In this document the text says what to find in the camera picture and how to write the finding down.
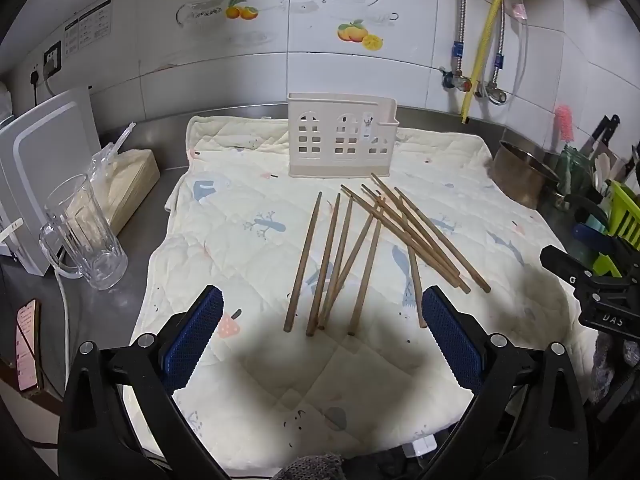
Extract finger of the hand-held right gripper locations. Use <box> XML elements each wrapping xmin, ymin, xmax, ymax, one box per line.
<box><xmin>540</xmin><ymin>244</ymin><xmax>640</xmax><ymax>297</ymax></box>
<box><xmin>580</xmin><ymin>293</ymin><xmax>640</xmax><ymax>332</ymax></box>

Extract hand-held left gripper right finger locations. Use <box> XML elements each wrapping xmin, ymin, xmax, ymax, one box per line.
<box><xmin>420</xmin><ymin>285</ymin><xmax>590</xmax><ymax>480</ymax></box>

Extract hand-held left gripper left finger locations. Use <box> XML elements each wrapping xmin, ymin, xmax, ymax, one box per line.
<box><xmin>59</xmin><ymin>285</ymin><xmax>231</xmax><ymax>480</ymax></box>

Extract pile of wooden chopsticks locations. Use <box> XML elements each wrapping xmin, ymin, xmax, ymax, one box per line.
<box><xmin>283</xmin><ymin>172</ymin><xmax>493</xmax><ymax>337</ymax></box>

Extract beige plastic utensil holder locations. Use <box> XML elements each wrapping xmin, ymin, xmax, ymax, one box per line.
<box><xmin>286</xmin><ymin>91</ymin><xmax>400</xmax><ymax>180</ymax></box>

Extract green plastic basket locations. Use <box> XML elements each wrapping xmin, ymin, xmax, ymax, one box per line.
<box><xmin>592</xmin><ymin>180</ymin><xmax>640</xmax><ymax>277</ymax></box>

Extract cream quilted printed mat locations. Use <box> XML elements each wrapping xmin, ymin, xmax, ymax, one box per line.
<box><xmin>120</xmin><ymin>114</ymin><xmax>601</xmax><ymax>478</ymax></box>

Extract clear glass jar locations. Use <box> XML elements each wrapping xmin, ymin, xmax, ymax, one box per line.
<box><xmin>556</xmin><ymin>145</ymin><xmax>595</xmax><ymax>202</ymax></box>

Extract steel pot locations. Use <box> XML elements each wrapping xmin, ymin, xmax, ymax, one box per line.
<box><xmin>492</xmin><ymin>140</ymin><xmax>562</xmax><ymax>211</ymax></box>

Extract pink bottle brush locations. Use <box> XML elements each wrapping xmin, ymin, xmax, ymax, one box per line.
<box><xmin>554</xmin><ymin>104</ymin><xmax>574</xmax><ymax>147</ymax></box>

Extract clear glass mug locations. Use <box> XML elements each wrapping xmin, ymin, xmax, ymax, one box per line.
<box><xmin>39</xmin><ymin>174</ymin><xmax>129</xmax><ymax>291</ymax></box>

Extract beige box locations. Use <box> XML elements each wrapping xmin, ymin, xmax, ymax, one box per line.
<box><xmin>64</xmin><ymin>148</ymin><xmax>161</xmax><ymax>231</ymax></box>

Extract smartphone with lit screen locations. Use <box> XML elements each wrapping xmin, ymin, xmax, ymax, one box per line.
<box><xmin>15</xmin><ymin>299</ymin><xmax>44</xmax><ymax>392</ymax></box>

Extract grey knitted cloth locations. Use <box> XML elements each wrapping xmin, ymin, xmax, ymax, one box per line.
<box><xmin>279</xmin><ymin>454</ymin><xmax>347</xmax><ymax>480</ymax></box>

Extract metal water valve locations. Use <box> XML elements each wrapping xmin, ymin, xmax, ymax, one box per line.
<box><xmin>474</xmin><ymin>81</ymin><xmax>508</xmax><ymax>106</ymax></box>

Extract white plastic cutting board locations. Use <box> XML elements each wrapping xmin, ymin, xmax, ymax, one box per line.
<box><xmin>0</xmin><ymin>87</ymin><xmax>102</xmax><ymax>277</ymax></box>

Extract black handled kitchen knives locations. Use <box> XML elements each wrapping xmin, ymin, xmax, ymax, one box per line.
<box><xmin>579</xmin><ymin>114</ymin><xmax>622</xmax><ymax>157</ymax></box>

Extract red handled water valve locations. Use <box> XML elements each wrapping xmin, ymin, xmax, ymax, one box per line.
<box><xmin>439</xmin><ymin>66</ymin><xmax>474</xmax><ymax>93</ymax></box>

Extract braided metal hose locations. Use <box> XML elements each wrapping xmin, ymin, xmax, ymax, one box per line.
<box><xmin>454</xmin><ymin>0</ymin><xmax>470</xmax><ymax>77</ymax></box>
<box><xmin>492</xmin><ymin>7</ymin><xmax>507</xmax><ymax>90</ymax></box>

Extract yellow gas hose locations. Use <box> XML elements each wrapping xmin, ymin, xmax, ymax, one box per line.
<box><xmin>460</xmin><ymin>0</ymin><xmax>512</xmax><ymax>125</ymax></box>

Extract black wall socket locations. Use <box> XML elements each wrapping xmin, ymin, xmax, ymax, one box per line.
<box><xmin>43</xmin><ymin>41</ymin><xmax>63</xmax><ymax>79</ymax></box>

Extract white printed wall label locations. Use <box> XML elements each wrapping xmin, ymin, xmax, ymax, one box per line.
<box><xmin>62</xmin><ymin>0</ymin><xmax>113</xmax><ymax>59</ymax></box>

